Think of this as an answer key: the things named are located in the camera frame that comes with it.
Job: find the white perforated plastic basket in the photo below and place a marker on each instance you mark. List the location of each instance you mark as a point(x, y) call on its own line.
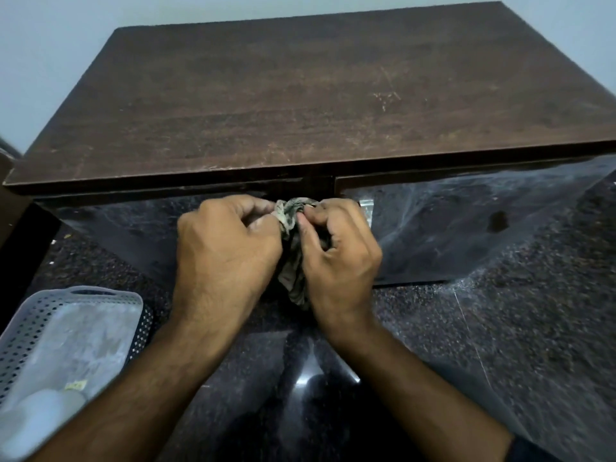
point(72, 327)

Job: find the person's left forearm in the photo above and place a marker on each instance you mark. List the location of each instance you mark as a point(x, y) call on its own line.
point(154, 384)

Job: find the person's left thumb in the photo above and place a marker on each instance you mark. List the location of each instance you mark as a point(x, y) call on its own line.
point(265, 228)

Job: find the person's left hand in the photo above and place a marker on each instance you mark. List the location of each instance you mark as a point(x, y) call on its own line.
point(221, 254)

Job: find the person's right forearm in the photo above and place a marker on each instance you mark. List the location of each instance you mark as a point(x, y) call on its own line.
point(414, 399)

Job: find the person's right thumb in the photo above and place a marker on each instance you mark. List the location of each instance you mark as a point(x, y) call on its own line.
point(312, 225)

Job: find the dark brown wooden table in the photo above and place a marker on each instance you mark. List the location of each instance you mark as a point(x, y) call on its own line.
point(308, 110)

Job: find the grey patterned cloth rag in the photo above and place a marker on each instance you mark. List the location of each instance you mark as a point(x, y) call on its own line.
point(291, 269)

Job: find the person's right hand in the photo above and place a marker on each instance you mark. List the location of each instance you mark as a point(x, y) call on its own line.
point(339, 279)

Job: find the dark wooden furniture piece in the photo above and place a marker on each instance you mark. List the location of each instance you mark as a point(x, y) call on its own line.
point(19, 226)

